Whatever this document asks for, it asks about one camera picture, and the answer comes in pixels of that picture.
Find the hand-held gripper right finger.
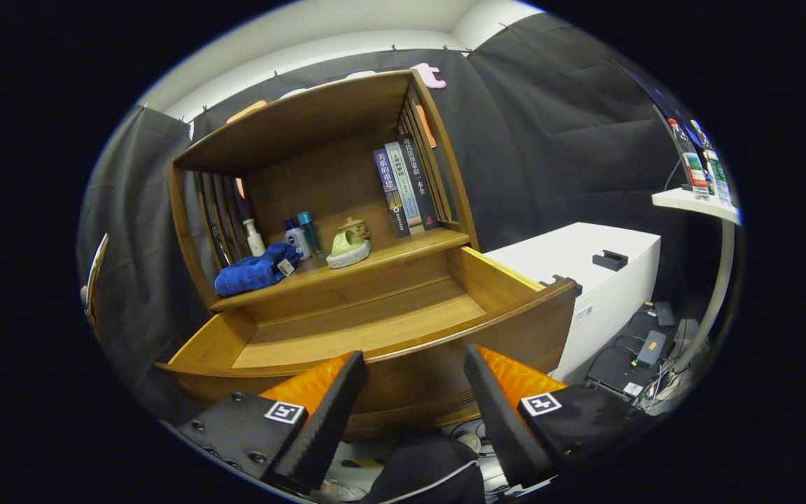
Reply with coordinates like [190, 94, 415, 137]
[464, 343, 656, 489]

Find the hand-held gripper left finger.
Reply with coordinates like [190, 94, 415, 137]
[176, 350, 367, 494]

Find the wooden drawer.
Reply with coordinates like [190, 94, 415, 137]
[155, 245, 579, 440]

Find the pale green scrub brush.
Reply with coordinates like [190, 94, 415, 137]
[325, 227, 372, 270]

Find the wooden cabinet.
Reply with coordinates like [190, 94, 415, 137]
[169, 69, 481, 312]

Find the black computer tower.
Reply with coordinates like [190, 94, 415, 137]
[585, 346, 649, 400]

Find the white box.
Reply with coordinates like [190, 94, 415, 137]
[483, 222, 663, 384]

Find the blue towel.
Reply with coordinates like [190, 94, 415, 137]
[214, 241, 302, 297]

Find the small grey electronic box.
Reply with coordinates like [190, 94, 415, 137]
[635, 330, 668, 369]

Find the white bottle with blue cap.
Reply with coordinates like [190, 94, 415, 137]
[283, 218, 311, 261]

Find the teal bottle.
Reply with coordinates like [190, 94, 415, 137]
[297, 211, 323, 258]

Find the white pump bottle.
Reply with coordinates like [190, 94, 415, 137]
[243, 218, 267, 258]

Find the pale grey book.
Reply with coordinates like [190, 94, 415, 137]
[384, 141, 425, 235]

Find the black book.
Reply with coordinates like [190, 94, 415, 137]
[397, 134, 441, 231]

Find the black backdrop cloth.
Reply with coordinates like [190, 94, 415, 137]
[78, 13, 733, 421]

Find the white side table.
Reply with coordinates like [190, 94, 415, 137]
[652, 188, 741, 372]

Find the red label water bottle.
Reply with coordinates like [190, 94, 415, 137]
[667, 118, 710, 199]

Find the green label water bottle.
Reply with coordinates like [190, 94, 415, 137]
[690, 119, 733, 207]

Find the small black bracket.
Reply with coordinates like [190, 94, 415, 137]
[592, 250, 629, 272]
[542, 274, 584, 298]

